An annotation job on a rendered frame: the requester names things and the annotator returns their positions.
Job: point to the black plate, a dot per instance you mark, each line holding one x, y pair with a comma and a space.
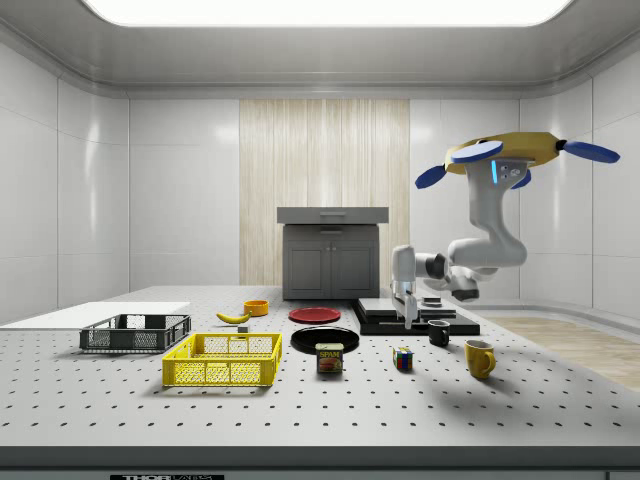
305, 340

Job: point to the puzzle cube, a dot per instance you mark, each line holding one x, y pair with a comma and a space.
403, 359

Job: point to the flat-sided can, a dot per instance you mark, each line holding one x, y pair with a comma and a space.
329, 359

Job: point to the drone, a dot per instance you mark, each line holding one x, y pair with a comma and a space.
520, 146

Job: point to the black stove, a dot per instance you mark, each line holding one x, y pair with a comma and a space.
460, 327

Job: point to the dark grey basket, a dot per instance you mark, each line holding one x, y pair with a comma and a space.
125, 340

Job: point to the yellow basket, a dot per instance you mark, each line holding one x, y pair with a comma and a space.
220, 372

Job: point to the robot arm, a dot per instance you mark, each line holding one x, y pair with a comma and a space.
487, 210

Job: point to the white cabinet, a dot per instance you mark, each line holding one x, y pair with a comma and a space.
330, 265

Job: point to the black mug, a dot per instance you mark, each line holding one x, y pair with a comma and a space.
438, 335

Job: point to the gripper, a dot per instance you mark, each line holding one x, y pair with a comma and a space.
406, 302

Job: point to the white drawer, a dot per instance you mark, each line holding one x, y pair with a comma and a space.
300, 216

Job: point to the red plate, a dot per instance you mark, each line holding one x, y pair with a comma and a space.
314, 315

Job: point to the banana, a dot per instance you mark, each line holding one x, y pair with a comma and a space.
232, 318

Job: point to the yellow mug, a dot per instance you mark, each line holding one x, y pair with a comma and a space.
477, 362

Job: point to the yellow bowl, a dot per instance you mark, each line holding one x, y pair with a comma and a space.
256, 308

